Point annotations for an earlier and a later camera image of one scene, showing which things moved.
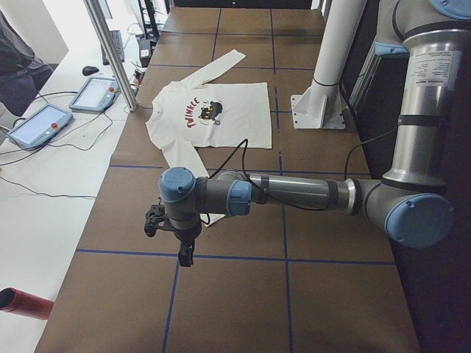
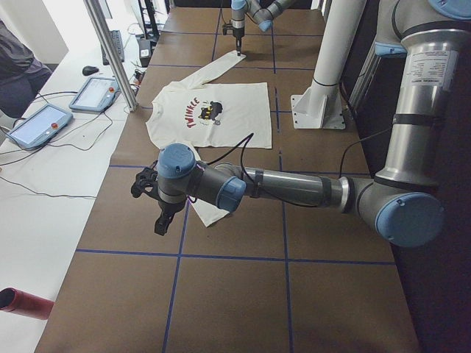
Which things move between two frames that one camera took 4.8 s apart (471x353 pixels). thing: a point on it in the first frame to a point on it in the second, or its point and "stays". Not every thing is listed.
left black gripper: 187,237 to 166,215
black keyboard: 118,42 stays
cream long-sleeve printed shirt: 199,113 stays
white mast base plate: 318,107 stays
